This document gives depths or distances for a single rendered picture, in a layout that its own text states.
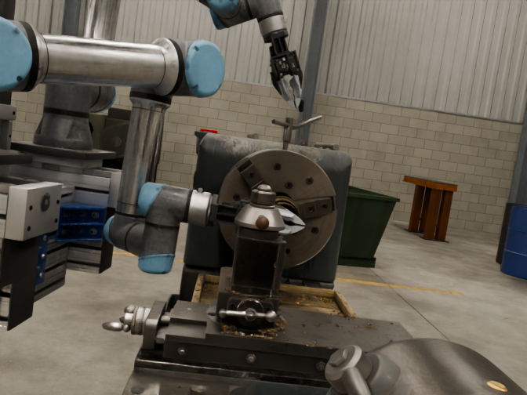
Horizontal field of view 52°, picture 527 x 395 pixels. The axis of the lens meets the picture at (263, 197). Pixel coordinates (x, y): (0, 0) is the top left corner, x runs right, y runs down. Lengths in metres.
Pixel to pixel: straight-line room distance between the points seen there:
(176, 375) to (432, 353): 0.53
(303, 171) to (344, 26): 10.52
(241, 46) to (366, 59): 2.62
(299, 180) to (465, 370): 1.13
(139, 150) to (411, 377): 1.04
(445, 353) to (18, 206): 0.80
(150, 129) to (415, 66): 11.02
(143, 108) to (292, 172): 0.41
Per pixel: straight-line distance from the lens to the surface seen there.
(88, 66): 1.04
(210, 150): 1.56
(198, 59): 1.14
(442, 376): 0.30
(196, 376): 0.81
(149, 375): 0.81
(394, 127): 11.88
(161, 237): 1.18
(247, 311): 0.80
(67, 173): 1.50
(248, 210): 0.82
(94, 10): 1.69
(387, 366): 0.31
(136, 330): 0.87
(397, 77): 12.02
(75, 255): 1.52
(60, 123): 1.51
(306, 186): 1.41
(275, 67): 1.59
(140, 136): 1.27
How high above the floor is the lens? 1.25
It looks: 6 degrees down
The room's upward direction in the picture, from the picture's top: 8 degrees clockwise
